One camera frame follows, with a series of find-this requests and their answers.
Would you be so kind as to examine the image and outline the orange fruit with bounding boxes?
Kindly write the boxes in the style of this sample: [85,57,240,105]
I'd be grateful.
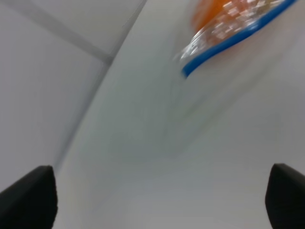
[192,0,229,32]

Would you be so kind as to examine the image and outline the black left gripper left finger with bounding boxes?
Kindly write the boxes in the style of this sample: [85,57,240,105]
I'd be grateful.
[0,166,58,229]

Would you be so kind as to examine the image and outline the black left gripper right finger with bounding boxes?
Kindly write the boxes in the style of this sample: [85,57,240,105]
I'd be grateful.
[265,164,305,229]

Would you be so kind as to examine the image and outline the clear zip bag blue seal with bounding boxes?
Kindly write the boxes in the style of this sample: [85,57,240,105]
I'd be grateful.
[175,0,295,77]

